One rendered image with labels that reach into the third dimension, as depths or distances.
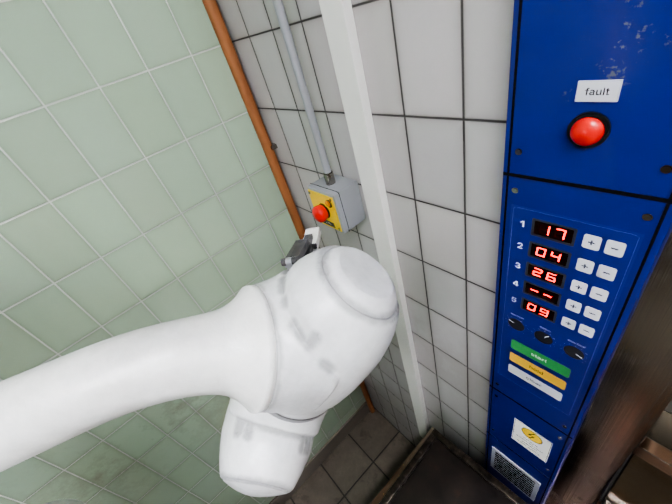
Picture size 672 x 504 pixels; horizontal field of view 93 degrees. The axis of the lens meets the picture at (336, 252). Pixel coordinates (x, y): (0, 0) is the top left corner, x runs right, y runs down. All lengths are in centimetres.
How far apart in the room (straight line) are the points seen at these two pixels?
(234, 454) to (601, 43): 49
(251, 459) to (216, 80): 79
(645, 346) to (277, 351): 48
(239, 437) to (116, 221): 63
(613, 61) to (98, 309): 99
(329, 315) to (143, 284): 77
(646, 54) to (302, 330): 34
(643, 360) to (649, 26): 40
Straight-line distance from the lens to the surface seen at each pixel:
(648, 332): 57
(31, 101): 85
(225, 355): 25
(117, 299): 96
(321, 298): 23
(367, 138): 60
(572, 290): 51
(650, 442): 75
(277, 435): 37
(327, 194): 68
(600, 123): 39
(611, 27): 38
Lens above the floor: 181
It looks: 37 degrees down
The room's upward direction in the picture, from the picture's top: 18 degrees counter-clockwise
